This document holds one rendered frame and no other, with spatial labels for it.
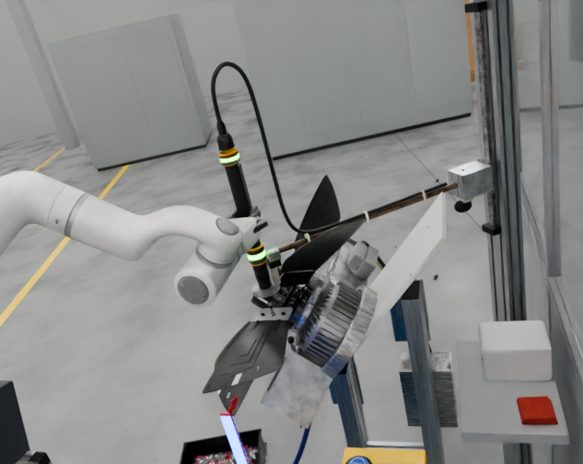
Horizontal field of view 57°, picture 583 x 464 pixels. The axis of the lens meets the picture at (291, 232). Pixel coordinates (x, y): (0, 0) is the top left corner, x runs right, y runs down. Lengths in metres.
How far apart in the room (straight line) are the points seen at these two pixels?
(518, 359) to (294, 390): 0.58
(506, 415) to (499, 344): 0.18
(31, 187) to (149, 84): 7.37
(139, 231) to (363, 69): 5.85
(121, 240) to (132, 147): 7.65
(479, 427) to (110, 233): 0.98
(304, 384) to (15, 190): 0.81
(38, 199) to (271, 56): 5.69
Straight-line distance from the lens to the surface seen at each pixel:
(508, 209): 1.60
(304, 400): 1.42
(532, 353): 1.53
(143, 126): 8.54
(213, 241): 0.97
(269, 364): 1.19
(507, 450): 1.74
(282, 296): 1.40
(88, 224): 1.04
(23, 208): 1.07
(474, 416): 1.49
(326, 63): 6.65
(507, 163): 1.54
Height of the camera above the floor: 1.92
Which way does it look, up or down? 24 degrees down
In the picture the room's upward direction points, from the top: 14 degrees counter-clockwise
